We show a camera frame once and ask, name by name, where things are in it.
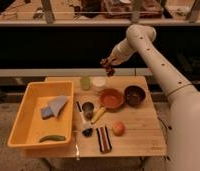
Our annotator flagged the green cucumber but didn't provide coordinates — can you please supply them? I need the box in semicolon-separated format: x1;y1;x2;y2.
39;135;66;143

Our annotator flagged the orange pan with yellow handle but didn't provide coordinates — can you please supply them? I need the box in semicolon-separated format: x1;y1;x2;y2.
91;88;124;124

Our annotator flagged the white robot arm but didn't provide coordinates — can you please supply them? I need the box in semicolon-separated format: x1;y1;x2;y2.
100;24;200;171

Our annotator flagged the bunch of red grapes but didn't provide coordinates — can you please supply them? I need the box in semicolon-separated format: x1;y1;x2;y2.
105;65;115;77

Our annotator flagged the dark purple bowl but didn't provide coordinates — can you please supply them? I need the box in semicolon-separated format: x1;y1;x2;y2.
124;85;146;107

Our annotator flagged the peach fruit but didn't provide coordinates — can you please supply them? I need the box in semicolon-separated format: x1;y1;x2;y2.
112;121;125;136

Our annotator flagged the blue sponge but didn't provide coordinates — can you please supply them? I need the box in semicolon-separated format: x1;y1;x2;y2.
41;106;53;120

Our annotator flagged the silver fork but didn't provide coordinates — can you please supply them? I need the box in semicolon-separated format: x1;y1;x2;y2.
73;132;80;161

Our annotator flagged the striped bacon toy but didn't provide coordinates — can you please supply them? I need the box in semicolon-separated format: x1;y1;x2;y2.
96;126;112;153

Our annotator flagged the small metal cup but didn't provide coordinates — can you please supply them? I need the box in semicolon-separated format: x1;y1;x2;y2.
82;102;94;119

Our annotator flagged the green plastic cup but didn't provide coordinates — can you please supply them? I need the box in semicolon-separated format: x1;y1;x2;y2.
80;76;90;90

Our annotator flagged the white paper cup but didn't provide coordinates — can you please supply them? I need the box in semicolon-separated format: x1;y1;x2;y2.
92;77;106;92

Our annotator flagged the grey cloth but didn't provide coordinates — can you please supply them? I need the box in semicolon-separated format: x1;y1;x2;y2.
48;95;68;117

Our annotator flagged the yellow plastic bin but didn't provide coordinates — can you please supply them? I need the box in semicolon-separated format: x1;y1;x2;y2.
8;81;74;149

